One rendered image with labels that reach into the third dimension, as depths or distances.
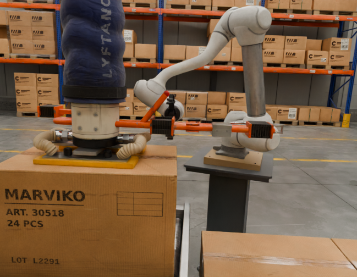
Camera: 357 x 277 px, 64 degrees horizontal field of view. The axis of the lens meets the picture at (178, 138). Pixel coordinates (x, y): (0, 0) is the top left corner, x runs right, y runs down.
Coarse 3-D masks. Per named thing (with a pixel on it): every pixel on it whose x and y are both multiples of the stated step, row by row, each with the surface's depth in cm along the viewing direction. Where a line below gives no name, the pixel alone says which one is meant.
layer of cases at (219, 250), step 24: (216, 240) 128; (240, 240) 128; (264, 240) 129; (288, 240) 130; (312, 240) 131; (336, 240) 131; (216, 264) 111; (240, 264) 112; (264, 264) 112; (288, 264) 113; (312, 264) 113; (336, 264) 114
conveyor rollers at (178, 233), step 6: (180, 222) 143; (180, 228) 137; (180, 234) 133; (180, 240) 129; (180, 246) 126; (174, 252) 117; (174, 258) 113; (174, 264) 110; (174, 270) 106; (174, 276) 103
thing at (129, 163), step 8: (56, 152) 102; (64, 152) 98; (104, 152) 98; (40, 160) 95; (48, 160) 95; (56, 160) 95; (64, 160) 95; (72, 160) 95; (80, 160) 96; (88, 160) 96; (96, 160) 96; (104, 160) 96; (112, 160) 96; (120, 160) 96; (128, 160) 98; (136, 160) 100; (120, 168) 95; (128, 168) 94
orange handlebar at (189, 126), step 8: (64, 112) 132; (56, 120) 104; (64, 120) 104; (120, 120) 107; (128, 120) 107; (136, 120) 107; (176, 128) 103; (184, 128) 102; (192, 128) 102; (200, 128) 102; (208, 128) 102; (232, 128) 102; (240, 128) 102; (248, 128) 102
